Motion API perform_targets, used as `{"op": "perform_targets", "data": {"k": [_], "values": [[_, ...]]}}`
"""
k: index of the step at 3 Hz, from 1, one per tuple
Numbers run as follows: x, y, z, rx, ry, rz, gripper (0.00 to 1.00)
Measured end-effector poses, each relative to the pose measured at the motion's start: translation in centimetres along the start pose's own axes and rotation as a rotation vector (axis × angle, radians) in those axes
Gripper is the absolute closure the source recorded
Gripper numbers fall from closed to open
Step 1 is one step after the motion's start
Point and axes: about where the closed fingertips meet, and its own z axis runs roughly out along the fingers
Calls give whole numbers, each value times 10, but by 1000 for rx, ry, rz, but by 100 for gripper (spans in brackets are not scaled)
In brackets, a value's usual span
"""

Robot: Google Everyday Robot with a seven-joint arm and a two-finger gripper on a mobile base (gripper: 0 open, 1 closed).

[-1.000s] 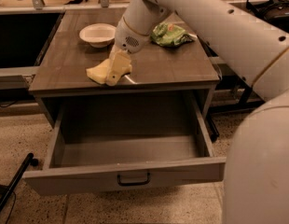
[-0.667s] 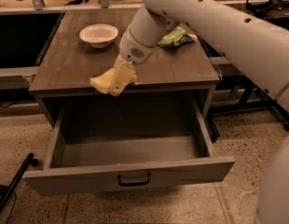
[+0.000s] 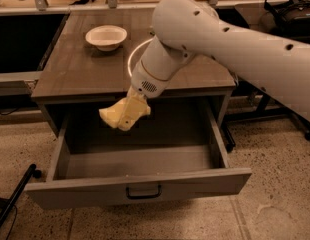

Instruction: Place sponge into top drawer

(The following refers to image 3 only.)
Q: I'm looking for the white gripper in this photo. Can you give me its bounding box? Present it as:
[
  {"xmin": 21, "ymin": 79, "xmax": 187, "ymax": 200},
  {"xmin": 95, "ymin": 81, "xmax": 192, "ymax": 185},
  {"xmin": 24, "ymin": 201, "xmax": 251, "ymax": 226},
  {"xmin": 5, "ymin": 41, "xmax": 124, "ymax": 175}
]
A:
[{"xmin": 118, "ymin": 61, "xmax": 168, "ymax": 131}]

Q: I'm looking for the yellow sponge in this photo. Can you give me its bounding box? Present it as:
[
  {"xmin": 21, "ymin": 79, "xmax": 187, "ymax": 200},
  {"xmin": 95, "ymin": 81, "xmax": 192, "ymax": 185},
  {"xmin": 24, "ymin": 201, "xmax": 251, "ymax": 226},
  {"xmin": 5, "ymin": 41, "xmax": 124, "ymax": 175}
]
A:
[{"xmin": 99, "ymin": 99, "xmax": 122, "ymax": 129}]

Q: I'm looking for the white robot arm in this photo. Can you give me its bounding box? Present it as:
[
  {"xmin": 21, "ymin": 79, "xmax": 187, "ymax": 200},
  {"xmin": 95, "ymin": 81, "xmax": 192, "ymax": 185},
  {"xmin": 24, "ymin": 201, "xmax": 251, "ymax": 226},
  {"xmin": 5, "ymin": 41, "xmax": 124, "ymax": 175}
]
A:
[{"xmin": 119, "ymin": 0, "xmax": 310, "ymax": 130}]

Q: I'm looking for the open grey top drawer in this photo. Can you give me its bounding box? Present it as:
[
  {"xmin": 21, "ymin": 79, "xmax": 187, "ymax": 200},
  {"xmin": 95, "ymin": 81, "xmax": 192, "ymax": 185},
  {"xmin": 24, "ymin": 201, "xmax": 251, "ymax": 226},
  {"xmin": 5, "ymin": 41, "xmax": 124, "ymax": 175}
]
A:
[{"xmin": 25, "ymin": 98, "xmax": 252, "ymax": 209}]

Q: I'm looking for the grey wooden cabinet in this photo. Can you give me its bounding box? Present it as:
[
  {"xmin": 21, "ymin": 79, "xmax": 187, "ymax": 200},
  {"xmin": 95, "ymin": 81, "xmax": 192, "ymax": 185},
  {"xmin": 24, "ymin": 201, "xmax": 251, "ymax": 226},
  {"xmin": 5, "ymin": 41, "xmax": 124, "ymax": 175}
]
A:
[{"xmin": 32, "ymin": 8, "xmax": 235, "ymax": 133}]

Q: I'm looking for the white paper bowl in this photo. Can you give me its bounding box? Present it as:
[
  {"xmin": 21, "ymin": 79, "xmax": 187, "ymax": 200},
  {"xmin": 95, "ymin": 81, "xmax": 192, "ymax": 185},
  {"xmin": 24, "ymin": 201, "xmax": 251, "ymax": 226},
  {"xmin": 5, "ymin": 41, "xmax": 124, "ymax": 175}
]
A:
[{"xmin": 85, "ymin": 25, "xmax": 127, "ymax": 52}]

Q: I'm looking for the grey side table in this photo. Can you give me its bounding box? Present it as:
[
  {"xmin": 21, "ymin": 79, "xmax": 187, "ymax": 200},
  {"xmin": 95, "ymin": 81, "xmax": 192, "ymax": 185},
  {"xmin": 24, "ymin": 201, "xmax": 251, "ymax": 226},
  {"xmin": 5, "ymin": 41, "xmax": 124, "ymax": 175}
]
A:
[{"xmin": 233, "ymin": 2, "xmax": 310, "ymax": 118}]

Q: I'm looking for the black pole on floor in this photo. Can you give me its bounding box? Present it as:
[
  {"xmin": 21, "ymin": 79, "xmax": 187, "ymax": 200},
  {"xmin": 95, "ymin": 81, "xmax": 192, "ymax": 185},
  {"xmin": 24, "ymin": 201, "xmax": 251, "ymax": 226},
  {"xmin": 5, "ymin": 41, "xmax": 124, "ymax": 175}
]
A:
[{"xmin": 0, "ymin": 164, "xmax": 42, "ymax": 228}]

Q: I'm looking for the black headset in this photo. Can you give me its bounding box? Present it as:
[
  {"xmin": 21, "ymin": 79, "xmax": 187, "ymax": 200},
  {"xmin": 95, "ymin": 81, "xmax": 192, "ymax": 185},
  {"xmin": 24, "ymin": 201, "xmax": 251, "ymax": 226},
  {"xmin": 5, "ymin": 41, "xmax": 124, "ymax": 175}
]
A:
[{"xmin": 264, "ymin": 0, "xmax": 310, "ymax": 36}]

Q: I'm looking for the black drawer handle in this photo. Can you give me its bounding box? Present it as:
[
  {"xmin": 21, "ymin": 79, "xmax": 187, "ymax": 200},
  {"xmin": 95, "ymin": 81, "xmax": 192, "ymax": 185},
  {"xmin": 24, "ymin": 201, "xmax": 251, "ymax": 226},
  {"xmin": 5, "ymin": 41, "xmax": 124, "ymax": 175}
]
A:
[{"xmin": 125, "ymin": 185, "xmax": 162, "ymax": 200}]

